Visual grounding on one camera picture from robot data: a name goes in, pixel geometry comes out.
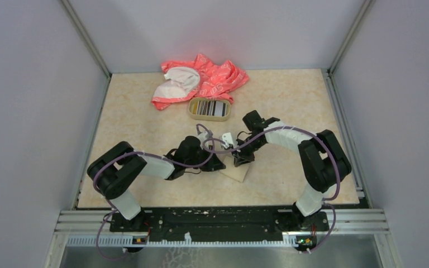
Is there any aluminium frame rail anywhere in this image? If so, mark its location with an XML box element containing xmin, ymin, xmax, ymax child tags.
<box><xmin>55</xmin><ymin>206</ymin><xmax>389</xmax><ymax>250</ymax></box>

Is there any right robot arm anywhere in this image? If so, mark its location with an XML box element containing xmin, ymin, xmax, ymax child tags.
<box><xmin>222</xmin><ymin>110</ymin><xmax>352</xmax><ymax>230</ymax></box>

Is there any cream oval card tray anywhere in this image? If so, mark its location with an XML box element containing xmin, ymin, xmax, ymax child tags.
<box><xmin>188</xmin><ymin>97</ymin><xmax>231</xmax><ymax>122</ymax></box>

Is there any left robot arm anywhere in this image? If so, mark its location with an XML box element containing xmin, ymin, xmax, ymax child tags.
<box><xmin>87</xmin><ymin>136</ymin><xmax>226</xmax><ymax>231</ymax></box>

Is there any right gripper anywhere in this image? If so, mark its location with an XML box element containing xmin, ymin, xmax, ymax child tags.
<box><xmin>231</xmin><ymin>135</ymin><xmax>265</xmax><ymax>166</ymax></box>

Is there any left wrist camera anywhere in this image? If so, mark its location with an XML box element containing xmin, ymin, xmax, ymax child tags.
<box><xmin>197</xmin><ymin>131</ymin><xmax>212</xmax><ymax>147</ymax></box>

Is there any pink patterned cloth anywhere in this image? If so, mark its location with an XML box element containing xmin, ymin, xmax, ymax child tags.
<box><xmin>151</xmin><ymin>54</ymin><xmax>250</xmax><ymax>111</ymax></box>

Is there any stack of cards in tray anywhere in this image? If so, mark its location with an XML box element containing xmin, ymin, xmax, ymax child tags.
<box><xmin>191</xmin><ymin>100</ymin><xmax>228</xmax><ymax>117</ymax></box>

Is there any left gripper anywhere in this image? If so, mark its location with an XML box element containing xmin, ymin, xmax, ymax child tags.
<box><xmin>185</xmin><ymin>145</ymin><xmax>226</xmax><ymax>172</ymax></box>

